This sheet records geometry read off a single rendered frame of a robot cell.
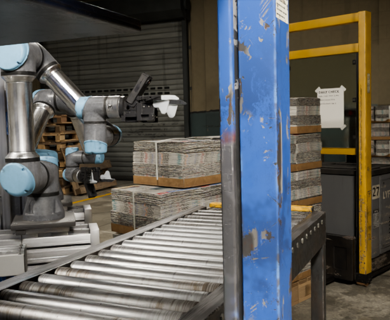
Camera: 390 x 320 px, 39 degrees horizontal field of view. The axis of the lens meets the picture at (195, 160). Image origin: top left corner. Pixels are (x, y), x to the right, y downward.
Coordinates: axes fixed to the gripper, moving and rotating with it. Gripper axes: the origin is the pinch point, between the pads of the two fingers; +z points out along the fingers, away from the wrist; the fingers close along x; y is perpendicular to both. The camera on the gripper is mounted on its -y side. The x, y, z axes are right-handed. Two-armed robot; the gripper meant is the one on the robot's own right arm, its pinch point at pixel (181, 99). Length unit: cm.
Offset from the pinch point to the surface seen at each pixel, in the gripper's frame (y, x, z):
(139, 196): 34, -82, -39
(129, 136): -58, -848, -298
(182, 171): 22, -89, -19
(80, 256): 47, 29, -21
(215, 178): 25, -109, -6
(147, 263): 48, 32, -1
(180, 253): 47, 21, 5
